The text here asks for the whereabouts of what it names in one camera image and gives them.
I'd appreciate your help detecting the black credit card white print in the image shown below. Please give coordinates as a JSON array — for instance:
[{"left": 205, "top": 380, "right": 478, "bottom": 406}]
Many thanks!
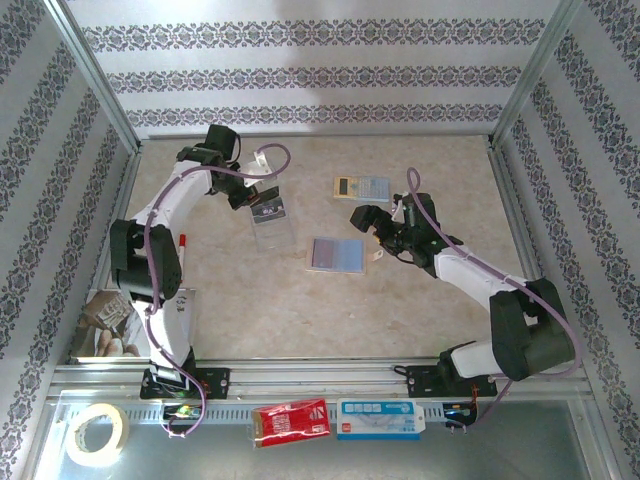
[{"left": 251, "top": 196, "right": 287, "bottom": 225}]

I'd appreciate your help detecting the clear plastic card sleeve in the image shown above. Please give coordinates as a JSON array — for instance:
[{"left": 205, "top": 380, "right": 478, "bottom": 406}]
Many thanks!
[{"left": 252, "top": 219, "right": 297, "bottom": 254}]

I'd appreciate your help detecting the beige and grey calculator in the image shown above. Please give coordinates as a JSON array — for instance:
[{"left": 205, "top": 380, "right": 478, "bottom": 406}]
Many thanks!
[{"left": 333, "top": 175, "right": 391, "bottom": 202}]

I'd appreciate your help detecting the small circuit board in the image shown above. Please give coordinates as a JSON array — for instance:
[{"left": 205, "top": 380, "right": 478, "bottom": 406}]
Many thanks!
[
  {"left": 442, "top": 403, "right": 479, "bottom": 424},
  {"left": 162, "top": 403, "right": 206, "bottom": 421}
]

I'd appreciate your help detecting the blue and white package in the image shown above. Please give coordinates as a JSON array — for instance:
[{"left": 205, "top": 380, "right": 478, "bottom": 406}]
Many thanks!
[{"left": 335, "top": 398, "right": 426, "bottom": 442}]

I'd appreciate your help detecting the printed photo sheet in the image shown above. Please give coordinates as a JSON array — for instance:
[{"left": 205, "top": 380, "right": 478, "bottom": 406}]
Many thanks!
[{"left": 74, "top": 288, "right": 151, "bottom": 359}]

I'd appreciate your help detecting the red cardboard box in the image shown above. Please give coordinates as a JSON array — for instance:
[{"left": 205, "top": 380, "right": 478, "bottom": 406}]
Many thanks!
[{"left": 249, "top": 397, "right": 332, "bottom": 449}]

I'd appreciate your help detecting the slotted metal strip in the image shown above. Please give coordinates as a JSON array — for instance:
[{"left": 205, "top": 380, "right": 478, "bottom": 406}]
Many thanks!
[{"left": 119, "top": 403, "right": 476, "bottom": 426}]

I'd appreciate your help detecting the grey metal shelf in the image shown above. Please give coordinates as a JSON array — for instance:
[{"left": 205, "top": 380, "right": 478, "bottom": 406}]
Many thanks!
[{"left": 24, "top": 392, "right": 619, "bottom": 480}]

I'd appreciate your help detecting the masking tape roll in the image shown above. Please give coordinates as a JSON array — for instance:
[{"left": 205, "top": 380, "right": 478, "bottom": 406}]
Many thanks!
[{"left": 64, "top": 402, "right": 131, "bottom": 469}]

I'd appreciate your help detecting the aluminium table end rail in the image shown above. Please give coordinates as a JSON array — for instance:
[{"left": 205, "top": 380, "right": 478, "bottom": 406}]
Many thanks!
[{"left": 137, "top": 130, "right": 494, "bottom": 142}]

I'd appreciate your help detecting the aluminium table side rail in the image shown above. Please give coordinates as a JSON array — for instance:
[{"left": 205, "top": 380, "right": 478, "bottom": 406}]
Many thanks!
[
  {"left": 485, "top": 142, "right": 571, "bottom": 360},
  {"left": 92, "top": 147, "right": 144, "bottom": 294}
]

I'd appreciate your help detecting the purple cable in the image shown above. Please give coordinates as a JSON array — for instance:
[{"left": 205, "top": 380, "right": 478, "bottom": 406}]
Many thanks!
[
  {"left": 405, "top": 167, "right": 584, "bottom": 435},
  {"left": 144, "top": 143, "right": 292, "bottom": 440}
]

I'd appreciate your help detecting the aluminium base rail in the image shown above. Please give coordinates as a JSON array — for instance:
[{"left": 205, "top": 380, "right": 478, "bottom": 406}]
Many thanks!
[{"left": 52, "top": 357, "right": 591, "bottom": 401}]

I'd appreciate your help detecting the aluminium frame post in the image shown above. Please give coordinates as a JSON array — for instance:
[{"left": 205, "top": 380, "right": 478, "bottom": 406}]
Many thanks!
[
  {"left": 489, "top": 0, "right": 586, "bottom": 149},
  {"left": 42, "top": 0, "right": 144, "bottom": 151}
]

